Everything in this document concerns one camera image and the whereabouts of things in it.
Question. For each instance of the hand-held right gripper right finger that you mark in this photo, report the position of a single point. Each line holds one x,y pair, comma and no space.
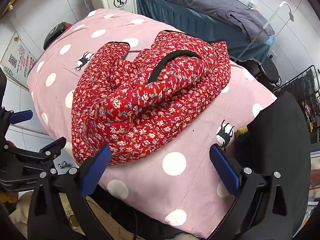
224,170

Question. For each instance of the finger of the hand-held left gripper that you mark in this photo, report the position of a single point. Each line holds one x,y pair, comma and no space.
22,116
48,150

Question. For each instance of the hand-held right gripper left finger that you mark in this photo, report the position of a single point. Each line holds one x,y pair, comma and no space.
99,168

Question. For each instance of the red floral padded jacket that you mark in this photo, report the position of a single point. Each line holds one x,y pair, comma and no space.
140,105

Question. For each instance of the metal bolt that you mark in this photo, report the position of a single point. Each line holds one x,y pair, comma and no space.
62,165

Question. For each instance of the yellow cloth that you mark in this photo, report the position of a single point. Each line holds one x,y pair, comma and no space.
241,130

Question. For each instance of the pink polka dot blanket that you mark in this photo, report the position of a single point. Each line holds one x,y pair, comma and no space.
175,170

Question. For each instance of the person's black clothing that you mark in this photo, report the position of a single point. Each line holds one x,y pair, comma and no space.
277,135

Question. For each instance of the black and red device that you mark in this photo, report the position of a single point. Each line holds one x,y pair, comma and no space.
56,33

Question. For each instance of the black round stool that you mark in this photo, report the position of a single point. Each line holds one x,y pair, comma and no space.
268,73

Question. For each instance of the white stand pole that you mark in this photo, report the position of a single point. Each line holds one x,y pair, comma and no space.
275,17

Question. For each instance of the massage bed with teal skirt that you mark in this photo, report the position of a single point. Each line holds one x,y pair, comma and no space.
175,12

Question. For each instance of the wall poster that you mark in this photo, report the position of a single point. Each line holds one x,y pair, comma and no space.
17,57

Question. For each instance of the white wall socket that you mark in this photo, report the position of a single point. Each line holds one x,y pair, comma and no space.
251,4

